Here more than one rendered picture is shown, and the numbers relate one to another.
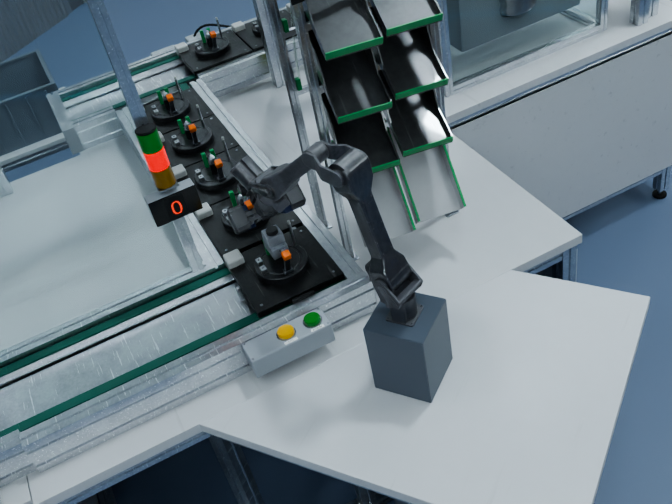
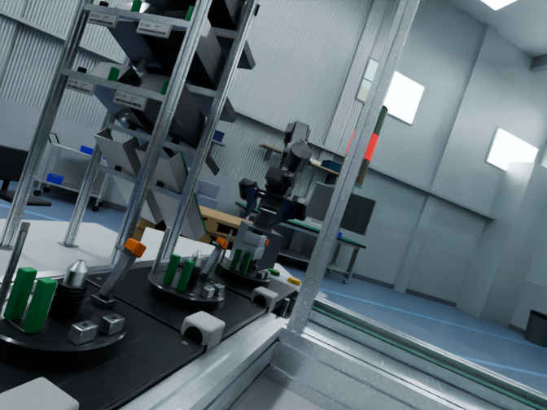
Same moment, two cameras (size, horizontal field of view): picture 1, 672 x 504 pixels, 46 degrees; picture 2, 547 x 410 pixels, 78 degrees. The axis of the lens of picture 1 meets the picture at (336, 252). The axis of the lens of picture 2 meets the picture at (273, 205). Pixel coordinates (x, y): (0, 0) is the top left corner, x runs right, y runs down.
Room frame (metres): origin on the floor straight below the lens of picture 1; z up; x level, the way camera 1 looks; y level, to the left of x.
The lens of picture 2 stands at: (2.21, 0.66, 1.18)
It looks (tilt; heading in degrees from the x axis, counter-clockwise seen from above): 1 degrees down; 217
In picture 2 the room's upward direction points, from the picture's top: 19 degrees clockwise
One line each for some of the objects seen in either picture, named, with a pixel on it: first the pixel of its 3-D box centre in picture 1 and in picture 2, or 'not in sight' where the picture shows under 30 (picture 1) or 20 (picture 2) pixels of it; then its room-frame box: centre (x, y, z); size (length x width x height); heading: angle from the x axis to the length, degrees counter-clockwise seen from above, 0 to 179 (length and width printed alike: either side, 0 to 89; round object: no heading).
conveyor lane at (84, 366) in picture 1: (178, 326); (349, 358); (1.49, 0.44, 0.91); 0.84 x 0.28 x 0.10; 108
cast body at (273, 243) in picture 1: (272, 237); (252, 243); (1.57, 0.15, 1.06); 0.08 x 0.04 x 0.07; 19
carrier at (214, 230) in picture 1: (243, 205); (192, 271); (1.80, 0.22, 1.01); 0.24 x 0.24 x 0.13; 18
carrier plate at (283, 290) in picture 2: (282, 268); (241, 280); (1.56, 0.14, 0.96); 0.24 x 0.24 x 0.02; 18
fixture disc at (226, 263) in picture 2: (281, 263); (243, 273); (1.56, 0.14, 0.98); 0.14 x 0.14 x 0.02
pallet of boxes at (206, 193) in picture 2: not in sight; (190, 208); (-1.68, -3.98, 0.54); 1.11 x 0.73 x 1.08; 52
